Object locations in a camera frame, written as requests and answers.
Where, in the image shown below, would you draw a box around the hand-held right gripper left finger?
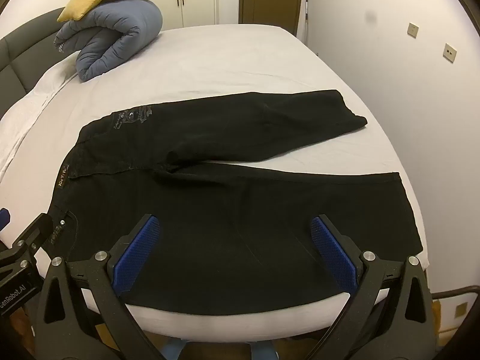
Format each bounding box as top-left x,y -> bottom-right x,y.
32,214 -> 166,360

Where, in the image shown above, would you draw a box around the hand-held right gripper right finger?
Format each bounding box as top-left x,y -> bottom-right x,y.
304,214 -> 441,360

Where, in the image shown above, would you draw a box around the black pants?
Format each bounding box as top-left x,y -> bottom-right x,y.
42,89 -> 424,316

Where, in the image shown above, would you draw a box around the grey padded headboard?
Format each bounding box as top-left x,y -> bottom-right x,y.
0,7 -> 81,121

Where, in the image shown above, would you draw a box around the folded blue duvet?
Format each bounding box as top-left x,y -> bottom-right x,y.
54,0 -> 164,82

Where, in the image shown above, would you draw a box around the bed with white sheet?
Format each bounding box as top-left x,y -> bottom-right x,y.
0,26 -> 430,346

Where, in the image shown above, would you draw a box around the brown door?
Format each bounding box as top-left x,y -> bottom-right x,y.
239,0 -> 304,34

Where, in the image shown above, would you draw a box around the dark cable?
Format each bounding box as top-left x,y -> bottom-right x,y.
431,285 -> 480,300

